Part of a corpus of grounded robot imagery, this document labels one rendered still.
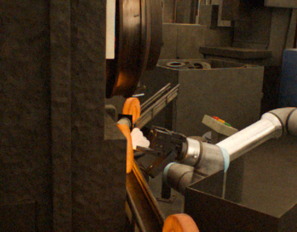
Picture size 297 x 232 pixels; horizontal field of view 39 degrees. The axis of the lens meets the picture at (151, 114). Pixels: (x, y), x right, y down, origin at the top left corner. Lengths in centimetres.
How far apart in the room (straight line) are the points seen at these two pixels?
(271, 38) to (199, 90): 180
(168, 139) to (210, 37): 413
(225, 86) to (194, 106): 38
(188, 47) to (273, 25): 111
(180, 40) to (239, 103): 192
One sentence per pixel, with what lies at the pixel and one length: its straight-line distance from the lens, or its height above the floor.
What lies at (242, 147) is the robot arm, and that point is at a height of 68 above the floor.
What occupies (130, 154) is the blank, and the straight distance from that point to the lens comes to 128.
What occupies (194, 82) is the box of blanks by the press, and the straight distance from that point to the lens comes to 370.
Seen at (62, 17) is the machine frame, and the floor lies 115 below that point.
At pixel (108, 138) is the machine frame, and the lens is 101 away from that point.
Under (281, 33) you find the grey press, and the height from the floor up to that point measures 104.
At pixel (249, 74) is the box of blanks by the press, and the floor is 67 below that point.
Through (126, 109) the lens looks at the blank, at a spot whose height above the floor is 74.
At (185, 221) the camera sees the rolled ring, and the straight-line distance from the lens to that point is 84.
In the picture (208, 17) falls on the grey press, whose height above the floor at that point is 120.
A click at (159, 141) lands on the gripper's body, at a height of 77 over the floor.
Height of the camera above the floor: 115
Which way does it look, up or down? 13 degrees down
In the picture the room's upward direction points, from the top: 2 degrees clockwise
